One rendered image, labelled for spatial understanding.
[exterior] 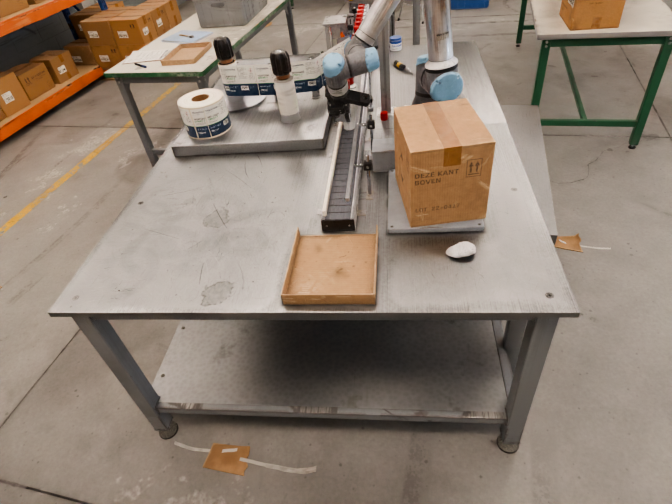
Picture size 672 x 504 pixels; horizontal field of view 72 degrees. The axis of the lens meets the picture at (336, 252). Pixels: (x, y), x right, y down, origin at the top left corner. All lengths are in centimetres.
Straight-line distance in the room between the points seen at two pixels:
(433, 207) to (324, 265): 38
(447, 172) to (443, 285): 33
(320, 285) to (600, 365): 139
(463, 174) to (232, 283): 76
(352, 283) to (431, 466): 88
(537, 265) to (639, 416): 98
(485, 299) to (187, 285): 87
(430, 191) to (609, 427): 121
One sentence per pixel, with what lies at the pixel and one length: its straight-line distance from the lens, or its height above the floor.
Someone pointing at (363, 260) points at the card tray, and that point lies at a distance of 141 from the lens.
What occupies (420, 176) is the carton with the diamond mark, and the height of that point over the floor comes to 104.
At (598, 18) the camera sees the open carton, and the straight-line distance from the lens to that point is 344.
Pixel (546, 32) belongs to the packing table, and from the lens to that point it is 339.
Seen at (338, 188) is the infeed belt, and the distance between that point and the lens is 164.
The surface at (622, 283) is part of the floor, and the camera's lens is 271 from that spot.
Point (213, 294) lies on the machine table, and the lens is 142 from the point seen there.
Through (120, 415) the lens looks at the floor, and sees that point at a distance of 238.
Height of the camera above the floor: 179
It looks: 41 degrees down
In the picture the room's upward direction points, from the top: 8 degrees counter-clockwise
